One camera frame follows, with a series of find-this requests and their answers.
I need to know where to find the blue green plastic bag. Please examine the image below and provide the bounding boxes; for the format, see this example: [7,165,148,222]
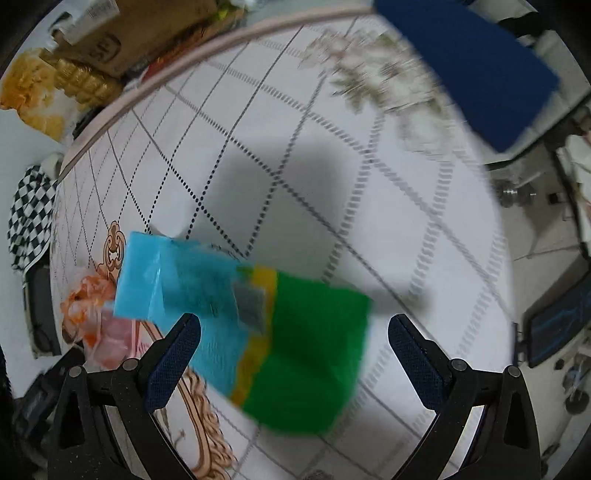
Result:
[114,232,372,435]

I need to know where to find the orange plastic wrapper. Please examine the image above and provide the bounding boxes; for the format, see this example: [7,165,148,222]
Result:
[60,274,151,370]

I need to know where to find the black blue exercise bench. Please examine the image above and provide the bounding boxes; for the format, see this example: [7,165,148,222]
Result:
[524,273,591,368]

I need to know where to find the metal dumbbell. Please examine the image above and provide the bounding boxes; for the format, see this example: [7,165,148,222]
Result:
[493,179,537,208]

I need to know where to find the checkered black white cloth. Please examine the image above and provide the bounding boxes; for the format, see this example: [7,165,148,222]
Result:
[7,165,56,274]

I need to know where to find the floral grid tablecloth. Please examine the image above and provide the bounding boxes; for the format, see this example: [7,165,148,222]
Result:
[50,16,514,479]

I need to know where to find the white cushioned chair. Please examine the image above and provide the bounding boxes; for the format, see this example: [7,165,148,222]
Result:
[556,115,591,255]

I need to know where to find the gold bottle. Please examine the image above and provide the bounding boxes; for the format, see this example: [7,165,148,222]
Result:
[39,49,123,108]

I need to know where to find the blue cushion chair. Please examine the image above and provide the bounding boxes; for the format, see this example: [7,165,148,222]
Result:
[374,0,559,152]

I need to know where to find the yellow snack bag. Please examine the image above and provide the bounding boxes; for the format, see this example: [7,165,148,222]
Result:
[1,48,80,144]

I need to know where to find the cardboard box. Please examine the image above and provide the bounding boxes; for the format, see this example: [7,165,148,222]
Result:
[51,0,218,78]

